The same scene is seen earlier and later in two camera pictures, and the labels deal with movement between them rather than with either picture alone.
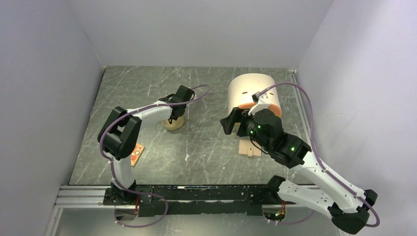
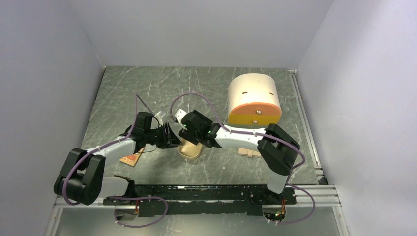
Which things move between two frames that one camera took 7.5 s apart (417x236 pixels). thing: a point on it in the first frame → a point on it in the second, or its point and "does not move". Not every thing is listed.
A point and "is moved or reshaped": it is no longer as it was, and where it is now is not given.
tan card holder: x=247 y=148 does not move
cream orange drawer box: x=242 y=87 does not move
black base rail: x=188 y=200 does not move
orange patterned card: x=136 y=153 does not move
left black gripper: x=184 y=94 → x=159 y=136
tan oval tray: x=175 y=125 is moved or reshaped
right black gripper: x=237 y=115 → x=186 y=134
